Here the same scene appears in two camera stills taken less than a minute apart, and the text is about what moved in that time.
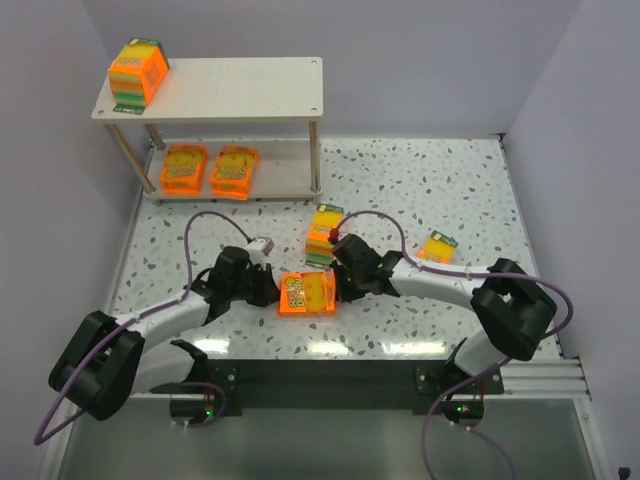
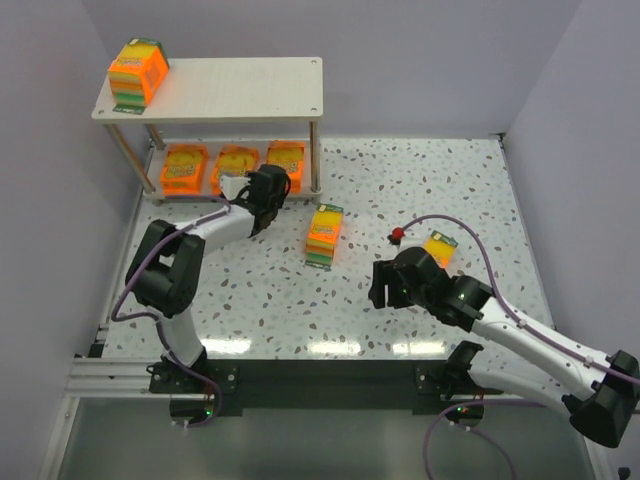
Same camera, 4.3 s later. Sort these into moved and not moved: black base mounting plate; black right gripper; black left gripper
Moved: black left gripper; black right gripper
Not moved: black base mounting plate
